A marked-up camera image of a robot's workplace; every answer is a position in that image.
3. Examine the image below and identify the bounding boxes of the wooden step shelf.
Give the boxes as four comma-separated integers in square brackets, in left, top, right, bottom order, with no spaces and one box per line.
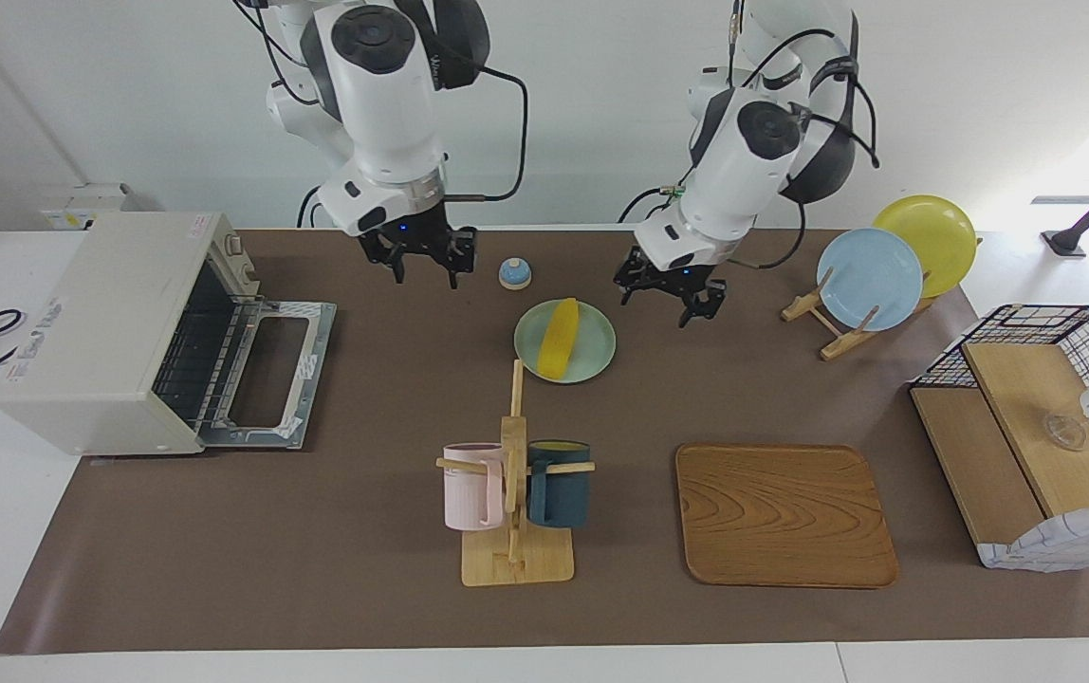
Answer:
[911,341,1089,570]

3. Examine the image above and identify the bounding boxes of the brown wooden tray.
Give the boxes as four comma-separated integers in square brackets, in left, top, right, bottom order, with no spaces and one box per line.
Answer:
[675,444,900,590]

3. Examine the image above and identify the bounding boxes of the white checkered cloth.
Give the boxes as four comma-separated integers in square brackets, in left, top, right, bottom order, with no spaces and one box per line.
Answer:
[976,500,1089,573]

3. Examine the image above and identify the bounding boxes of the wooden plate rack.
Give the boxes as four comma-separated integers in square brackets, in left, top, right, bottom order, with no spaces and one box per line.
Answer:
[781,237,982,361]

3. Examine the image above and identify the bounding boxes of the glass oven door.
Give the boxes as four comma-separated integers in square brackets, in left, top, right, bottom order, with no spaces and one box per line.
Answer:
[198,299,339,452]

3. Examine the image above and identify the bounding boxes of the wooden mug rack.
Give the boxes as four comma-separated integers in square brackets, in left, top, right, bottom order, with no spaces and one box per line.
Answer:
[436,359,596,587]

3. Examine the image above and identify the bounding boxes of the dark blue mug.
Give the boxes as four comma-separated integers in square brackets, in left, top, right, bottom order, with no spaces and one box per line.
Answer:
[526,439,593,529]

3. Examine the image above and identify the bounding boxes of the yellow corn cob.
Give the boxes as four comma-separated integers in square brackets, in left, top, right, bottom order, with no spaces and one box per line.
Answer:
[536,297,581,382]

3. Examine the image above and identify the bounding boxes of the pink mug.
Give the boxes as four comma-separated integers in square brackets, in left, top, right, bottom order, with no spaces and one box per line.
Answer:
[442,442,506,532]

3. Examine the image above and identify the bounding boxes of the yellow plate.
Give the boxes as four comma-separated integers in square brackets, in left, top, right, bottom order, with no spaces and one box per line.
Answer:
[872,194,978,300]

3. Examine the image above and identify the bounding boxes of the small clear glass bowl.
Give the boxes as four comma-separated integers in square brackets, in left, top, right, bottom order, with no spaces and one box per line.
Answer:
[1043,413,1089,452]

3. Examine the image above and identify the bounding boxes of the light blue plate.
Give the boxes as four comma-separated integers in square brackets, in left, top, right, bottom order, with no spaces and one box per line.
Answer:
[816,228,925,332]

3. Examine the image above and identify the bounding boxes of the brown table mat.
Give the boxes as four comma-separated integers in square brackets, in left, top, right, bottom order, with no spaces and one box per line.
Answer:
[0,228,1089,655]

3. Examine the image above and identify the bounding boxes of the light green plate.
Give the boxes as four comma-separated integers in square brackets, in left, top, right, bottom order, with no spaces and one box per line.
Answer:
[514,298,618,385]

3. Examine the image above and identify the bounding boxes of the white socket box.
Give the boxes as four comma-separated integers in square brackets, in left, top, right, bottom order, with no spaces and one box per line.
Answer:
[40,185,142,231]

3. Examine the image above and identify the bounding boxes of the white toaster oven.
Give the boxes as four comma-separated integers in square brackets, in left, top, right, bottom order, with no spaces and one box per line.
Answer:
[0,211,261,458]

